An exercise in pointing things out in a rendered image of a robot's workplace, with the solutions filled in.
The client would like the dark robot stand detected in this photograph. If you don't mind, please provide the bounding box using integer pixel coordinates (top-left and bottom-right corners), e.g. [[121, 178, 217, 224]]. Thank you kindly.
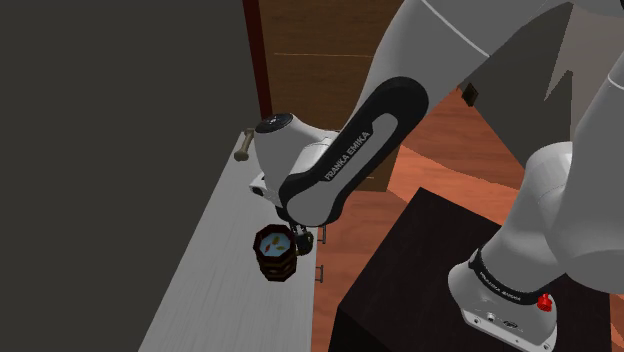
[[327, 186, 613, 352]]

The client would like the small dark wall plate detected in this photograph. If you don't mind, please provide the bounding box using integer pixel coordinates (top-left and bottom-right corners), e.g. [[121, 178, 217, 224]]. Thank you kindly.
[[460, 82, 479, 107]]

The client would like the dark brown octagonal mug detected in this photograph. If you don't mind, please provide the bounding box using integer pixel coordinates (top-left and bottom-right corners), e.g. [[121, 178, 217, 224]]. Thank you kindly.
[[252, 223, 315, 283]]

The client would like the grey chest of drawers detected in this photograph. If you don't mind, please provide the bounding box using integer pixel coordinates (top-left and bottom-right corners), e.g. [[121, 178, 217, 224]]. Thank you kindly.
[[137, 129, 327, 352]]

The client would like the brown wooden door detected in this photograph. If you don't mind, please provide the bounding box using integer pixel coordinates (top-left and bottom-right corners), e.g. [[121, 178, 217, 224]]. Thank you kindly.
[[242, 0, 407, 193]]

